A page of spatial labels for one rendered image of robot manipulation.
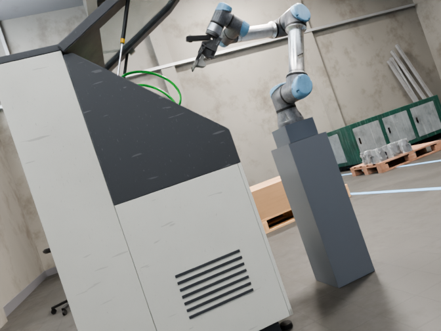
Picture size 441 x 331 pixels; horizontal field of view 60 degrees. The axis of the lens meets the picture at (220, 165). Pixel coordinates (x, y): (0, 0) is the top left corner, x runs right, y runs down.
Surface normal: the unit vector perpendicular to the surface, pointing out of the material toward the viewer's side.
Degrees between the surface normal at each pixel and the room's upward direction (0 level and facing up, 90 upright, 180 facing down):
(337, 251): 90
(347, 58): 90
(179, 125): 90
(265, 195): 90
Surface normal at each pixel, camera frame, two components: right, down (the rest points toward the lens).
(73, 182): 0.25, -0.10
